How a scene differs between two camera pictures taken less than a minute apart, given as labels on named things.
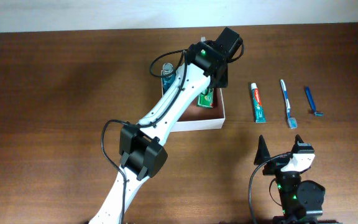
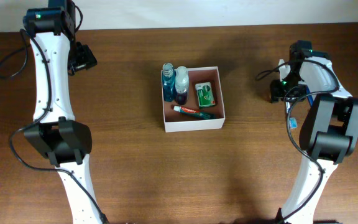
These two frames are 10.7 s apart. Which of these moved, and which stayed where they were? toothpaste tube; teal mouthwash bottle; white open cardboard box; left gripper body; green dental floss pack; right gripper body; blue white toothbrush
Moved: left gripper body; right gripper body; toothpaste tube
Stayed: white open cardboard box; teal mouthwash bottle; green dental floss pack; blue white toothbrush
